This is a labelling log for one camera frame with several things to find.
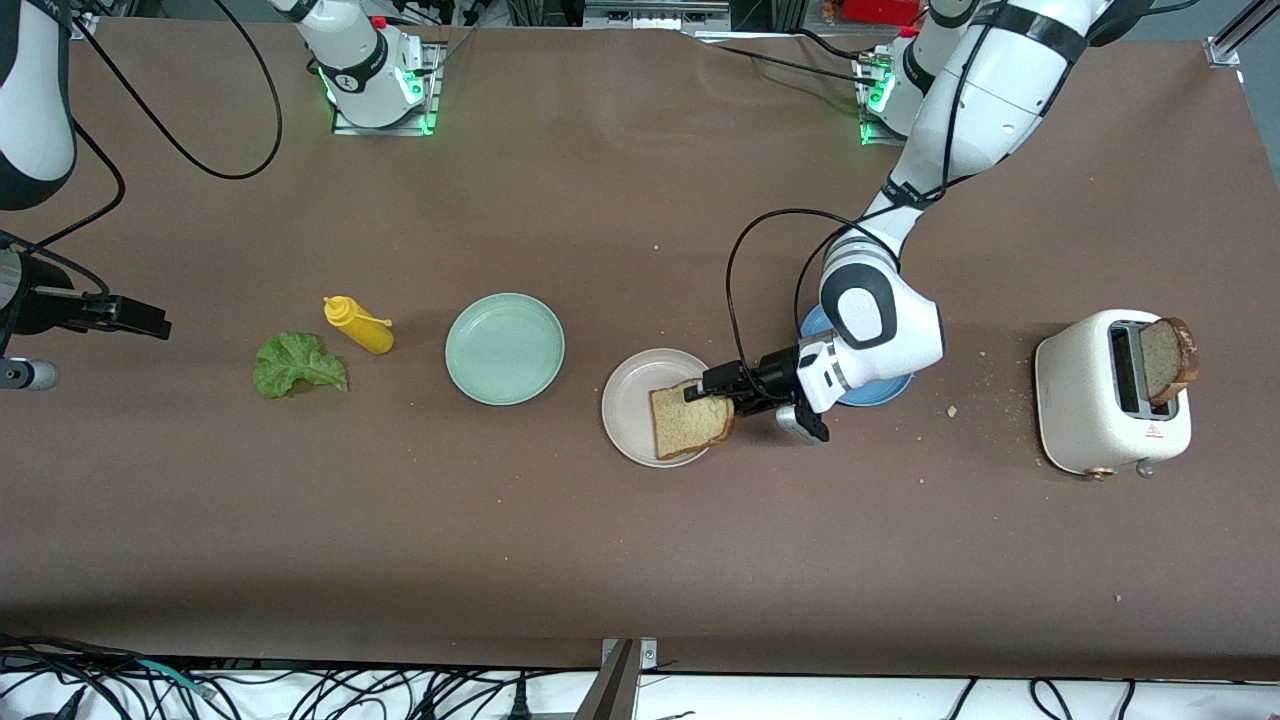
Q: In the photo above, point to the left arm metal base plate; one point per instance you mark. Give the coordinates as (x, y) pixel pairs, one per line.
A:
(872, 140)

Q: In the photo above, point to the green lettuce leaf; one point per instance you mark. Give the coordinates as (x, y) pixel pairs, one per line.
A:
(295, 365)

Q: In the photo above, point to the white toaster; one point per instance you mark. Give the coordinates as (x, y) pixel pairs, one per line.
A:
(1075, 400)

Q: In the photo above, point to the silver aluminium frame profile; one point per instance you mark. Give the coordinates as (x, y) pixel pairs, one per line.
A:
(1225, 50)

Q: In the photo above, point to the mint green plate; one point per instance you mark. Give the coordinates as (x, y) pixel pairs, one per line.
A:
(505, 350)

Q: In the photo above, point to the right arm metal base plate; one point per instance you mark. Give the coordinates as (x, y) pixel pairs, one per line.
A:
(432, 90)

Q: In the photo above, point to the aluminium profile bracket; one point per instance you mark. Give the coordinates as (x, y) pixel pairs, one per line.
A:
(620, 690)

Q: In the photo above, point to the yellow mustard squeeze bottle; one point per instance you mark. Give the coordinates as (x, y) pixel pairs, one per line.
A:
(370, 335)

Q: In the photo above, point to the blue plate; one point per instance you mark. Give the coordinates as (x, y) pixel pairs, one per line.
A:
(880, 392)

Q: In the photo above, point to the beige plate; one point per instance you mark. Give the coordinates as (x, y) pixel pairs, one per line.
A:
(630, 400)

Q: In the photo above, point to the brown bread slice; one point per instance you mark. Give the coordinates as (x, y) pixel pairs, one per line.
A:
(1165, 360)
(685, 430)

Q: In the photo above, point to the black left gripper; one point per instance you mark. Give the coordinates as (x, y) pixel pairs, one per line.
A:
(771, 377)

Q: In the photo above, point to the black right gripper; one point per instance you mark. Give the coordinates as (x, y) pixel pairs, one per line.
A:
(48, 307)

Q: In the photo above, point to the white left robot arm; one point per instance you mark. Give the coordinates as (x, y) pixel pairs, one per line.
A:
(985, 90)

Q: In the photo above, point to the red box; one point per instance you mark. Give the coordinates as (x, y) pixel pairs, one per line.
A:
(880, 10)

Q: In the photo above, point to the grey metal box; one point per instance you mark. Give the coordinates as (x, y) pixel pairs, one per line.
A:
(655, 15)

